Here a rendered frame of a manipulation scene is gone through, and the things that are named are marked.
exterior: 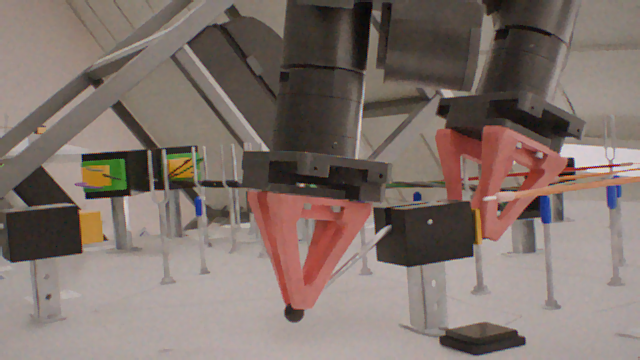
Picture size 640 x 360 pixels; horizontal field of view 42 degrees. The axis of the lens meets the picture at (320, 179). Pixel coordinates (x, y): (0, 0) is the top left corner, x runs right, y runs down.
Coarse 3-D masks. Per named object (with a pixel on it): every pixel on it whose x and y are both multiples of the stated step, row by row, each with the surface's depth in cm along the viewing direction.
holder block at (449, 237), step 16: (384, 208) 58; (400, 208) 56; (416, 208) 56; (432, 208) 56; (448, 208) 57; (464, 208) 58; (384, 224) 58; (400, 224) 56; (416, 224) 56; (432, 224) 56; (448, 224) 57; (464, 224) 58; (384, 240) 58; (400, 240) 56; (416, 240) 56; (432, 240) 56; (448, 240) 57; (464, 240) 58; (384, 256) 58; (400, 256) 56; (416, 256) 56; (432, 256) 56; (448, 256) 57; (464, 256) 58
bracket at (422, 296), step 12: (432, 264) 58; (444, 264) 58; (408, 276) 59; (420, 276) 58; (432, 276) 58; (444, 276) 58; (408, 288) 59; (420, 288) 58; (432, 288) 58; (444, 288) 58; (408, 300) 59; (420, 300) 58; (432, 300) 58; (444, 300) 58; (420, 312) 58; (432, 312) 58; (444, 312) 58; (408, 324) 60; (420, 324) 58; (432, 324) 58; (444, 324) 58
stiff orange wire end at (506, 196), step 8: (632, 176) 51; (576, 184) 48; (584, 184) 48; (592, 184) 49; (600, 184) 49; (608, 184) 49; (616, 184) 50; (504, 192) 45; (512, 192) 46; (520, 192) 46; (528, 192) 46; (536, 192) 46; (544, 192) 47; (552, 192) 47; (560, 192) 48; (488, 200) 45; (496, 200) 45; (504, 200) 45
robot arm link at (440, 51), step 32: (320, 0) 49; (352, 0) 49; (384, 0) 50; (416, 0) 51; (448, 0) 50; (480, 0) 51; (416, 32) 51; (448, 32) 51; (480, 32) 51; (416, 64) 52; (448, 64) 52
